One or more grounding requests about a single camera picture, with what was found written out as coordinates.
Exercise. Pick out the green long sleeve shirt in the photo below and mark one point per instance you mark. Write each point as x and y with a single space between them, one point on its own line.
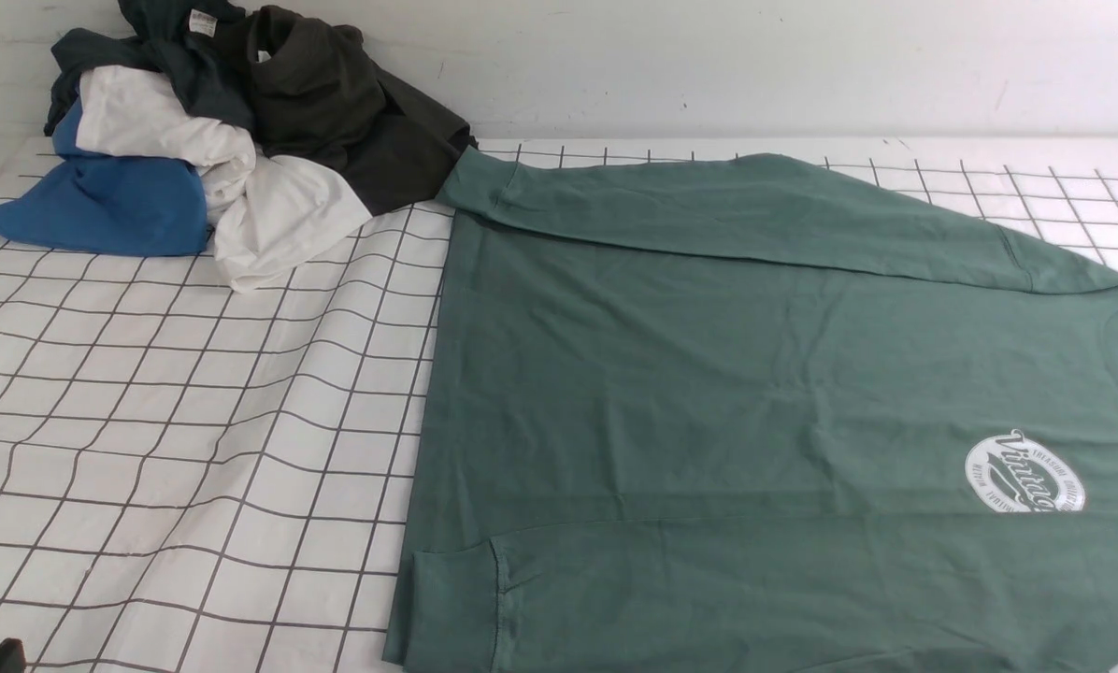
757 416

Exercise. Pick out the white shirt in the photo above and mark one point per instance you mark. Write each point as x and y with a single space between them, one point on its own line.
269 215

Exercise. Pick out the dark brown shirt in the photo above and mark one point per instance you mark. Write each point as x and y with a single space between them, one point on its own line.
317 95

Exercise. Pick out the dark teal shirt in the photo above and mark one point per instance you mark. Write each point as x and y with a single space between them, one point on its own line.
172 38

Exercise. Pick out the blue shirt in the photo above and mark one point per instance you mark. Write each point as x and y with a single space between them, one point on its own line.
124 206

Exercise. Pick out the white grid pattern tablecloth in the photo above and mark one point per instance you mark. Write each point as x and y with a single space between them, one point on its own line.
194 480

